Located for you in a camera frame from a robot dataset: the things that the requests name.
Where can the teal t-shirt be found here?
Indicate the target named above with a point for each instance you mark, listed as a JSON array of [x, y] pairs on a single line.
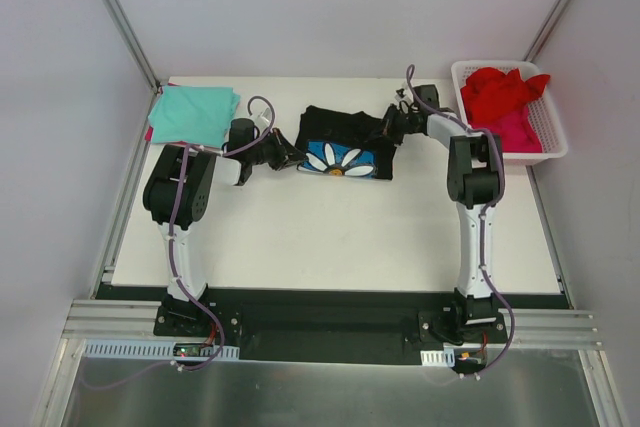
[[202, 115]]

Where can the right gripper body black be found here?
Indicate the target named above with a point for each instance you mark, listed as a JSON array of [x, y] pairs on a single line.
[[394, 120]]

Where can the left aluminium frame post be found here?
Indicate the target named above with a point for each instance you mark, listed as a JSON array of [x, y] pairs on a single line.
[[132, 43]]

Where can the magenta t-shirt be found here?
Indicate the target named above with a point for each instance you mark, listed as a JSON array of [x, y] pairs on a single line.
[[516, 133]]

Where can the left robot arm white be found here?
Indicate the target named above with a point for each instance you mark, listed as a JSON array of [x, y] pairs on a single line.
[[178, 190]]

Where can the black t-shirt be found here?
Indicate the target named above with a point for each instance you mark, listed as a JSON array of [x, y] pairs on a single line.
[[344, 145]]

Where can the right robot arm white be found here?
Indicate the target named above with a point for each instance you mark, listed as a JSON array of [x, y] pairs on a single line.
[[475, 183]]

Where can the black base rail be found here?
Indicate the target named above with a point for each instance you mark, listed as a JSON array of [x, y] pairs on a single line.
[[338, 327]]

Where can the white plastic basket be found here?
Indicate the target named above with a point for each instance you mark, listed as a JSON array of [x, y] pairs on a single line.
[[543, 115]]

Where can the pink t-shirt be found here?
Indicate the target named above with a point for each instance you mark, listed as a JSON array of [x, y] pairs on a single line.
[[159, 119]]

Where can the red t-shirt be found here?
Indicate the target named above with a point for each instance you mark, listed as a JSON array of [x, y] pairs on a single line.
[[490, 94]]

